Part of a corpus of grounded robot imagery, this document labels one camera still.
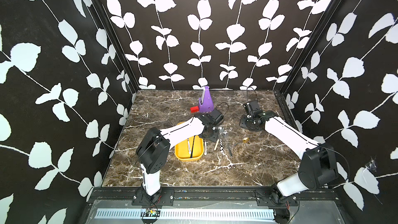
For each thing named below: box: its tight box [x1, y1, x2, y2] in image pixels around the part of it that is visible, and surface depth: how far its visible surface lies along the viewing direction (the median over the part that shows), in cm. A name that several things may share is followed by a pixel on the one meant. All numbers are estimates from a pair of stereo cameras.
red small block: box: [190, 105, 200, 114], surface depth 112 cm
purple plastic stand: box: [198, 86, 215, 114], surface depth 106 cm
